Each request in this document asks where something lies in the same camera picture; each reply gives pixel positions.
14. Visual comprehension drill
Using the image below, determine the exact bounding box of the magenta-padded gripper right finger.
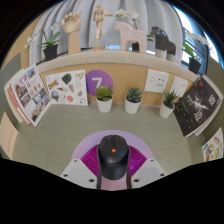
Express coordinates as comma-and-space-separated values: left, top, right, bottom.
128, 144, 167, 190

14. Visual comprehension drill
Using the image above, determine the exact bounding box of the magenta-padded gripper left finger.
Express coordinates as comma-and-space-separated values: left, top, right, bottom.
59, 143, 103, 190

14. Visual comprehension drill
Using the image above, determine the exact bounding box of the black computer mouse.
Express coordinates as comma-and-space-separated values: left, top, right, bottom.
97, 134, 130, 181

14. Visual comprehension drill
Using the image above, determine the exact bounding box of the purple mouse pad with wrist rest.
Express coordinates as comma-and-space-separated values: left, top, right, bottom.
71, 129, 155, 192

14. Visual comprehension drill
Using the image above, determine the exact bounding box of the spiky succulent in white pot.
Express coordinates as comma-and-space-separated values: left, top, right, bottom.
158, 89, 179, 119

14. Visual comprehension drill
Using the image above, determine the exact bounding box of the rosette succulent in white pot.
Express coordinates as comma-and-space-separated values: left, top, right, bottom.
124, 86, 144, 115

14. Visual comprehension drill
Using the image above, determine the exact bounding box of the white food sticker sheet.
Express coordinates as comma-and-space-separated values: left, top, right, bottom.
201, 126, 224, 163

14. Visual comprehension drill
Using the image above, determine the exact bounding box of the round succulent in white pot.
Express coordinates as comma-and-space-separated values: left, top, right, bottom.
95, 85, 114, 114

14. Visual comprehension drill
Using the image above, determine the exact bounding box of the beige card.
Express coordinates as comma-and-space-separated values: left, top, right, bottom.
0, 111, 19, 160

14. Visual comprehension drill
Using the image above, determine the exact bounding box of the black-cover book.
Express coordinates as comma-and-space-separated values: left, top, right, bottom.
173, 76, 224, 138

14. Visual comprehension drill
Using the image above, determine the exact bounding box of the white card with object stickers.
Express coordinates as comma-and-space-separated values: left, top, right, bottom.
44, 69, 89, 107

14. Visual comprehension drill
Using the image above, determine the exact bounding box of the photo-cover magazine with red edge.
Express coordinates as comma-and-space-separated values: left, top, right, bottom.
9, 64, 53, 128

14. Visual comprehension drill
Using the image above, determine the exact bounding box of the round purple number sign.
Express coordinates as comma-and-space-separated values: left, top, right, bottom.
85, 69, 114, 98

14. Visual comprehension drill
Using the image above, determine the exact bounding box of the wooden desk back shelf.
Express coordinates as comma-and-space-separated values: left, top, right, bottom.
21, 49, 201, 108

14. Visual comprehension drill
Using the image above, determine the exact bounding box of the white orchid in black pot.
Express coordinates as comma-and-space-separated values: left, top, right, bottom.
181, 31, 209, 75
114, 8, 141, 53
23, 22, 63, 62

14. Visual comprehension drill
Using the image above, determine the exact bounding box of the black horse figurine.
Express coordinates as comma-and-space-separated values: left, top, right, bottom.
149, 26, 177, 63

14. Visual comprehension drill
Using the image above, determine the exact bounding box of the pink horse figurine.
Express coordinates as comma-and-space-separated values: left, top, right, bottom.
113, 21, 148, 54

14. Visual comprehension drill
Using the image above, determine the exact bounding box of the wooden hand model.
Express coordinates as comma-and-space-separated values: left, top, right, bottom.
61, 10, 84, 55

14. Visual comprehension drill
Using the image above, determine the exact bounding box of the wooden artist mannequin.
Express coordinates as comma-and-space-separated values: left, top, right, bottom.
92, 3, 114, 51

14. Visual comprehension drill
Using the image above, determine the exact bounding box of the window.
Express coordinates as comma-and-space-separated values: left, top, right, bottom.
173, 4, 221, 68

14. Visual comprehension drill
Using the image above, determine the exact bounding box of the grey curtain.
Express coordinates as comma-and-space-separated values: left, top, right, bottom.
28, 0, 188, 66

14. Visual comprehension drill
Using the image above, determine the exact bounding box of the white wall socket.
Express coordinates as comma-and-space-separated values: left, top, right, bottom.
169, 75, 190, 98
143, 68, 170, 94

